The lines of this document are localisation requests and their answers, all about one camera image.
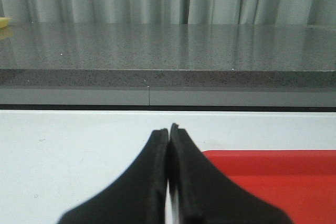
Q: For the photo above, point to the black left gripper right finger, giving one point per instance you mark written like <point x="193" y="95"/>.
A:
<point x="200" y="193"/>

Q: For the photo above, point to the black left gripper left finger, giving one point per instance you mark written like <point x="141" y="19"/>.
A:
<point x="137" y="196"/>

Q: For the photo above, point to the red plastic tray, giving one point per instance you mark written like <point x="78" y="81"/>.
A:
<point x="300" y="182"/>

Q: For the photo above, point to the grey granite counter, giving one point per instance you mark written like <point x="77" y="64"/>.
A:
<point x="168" y="67"/>

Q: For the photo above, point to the yellow sponge block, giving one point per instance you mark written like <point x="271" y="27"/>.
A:
<point x="4" y="21"/>

